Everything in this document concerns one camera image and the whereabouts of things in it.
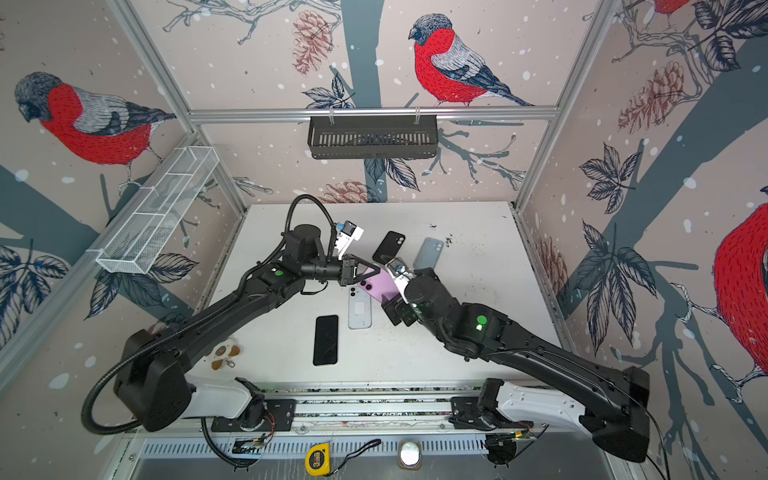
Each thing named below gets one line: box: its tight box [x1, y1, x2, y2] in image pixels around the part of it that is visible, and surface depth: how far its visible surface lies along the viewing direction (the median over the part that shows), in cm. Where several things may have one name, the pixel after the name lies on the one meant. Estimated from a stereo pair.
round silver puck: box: [398, 440, 422, 470], surface depth 61 cm
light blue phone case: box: [413, 237, 444, 269], surface depth 111 cm
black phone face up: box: [313, 314, 338, 366], surface depth 88 cm
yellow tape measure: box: [305, 443, 331, 477], surface depth 67 cm
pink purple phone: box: [358, 268, 400, 302], surface depth 73 cm
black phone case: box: [372, 230, 406, 265], surface depth 112 cm
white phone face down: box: [348, 285, 372, 330], surface depth 94 cm
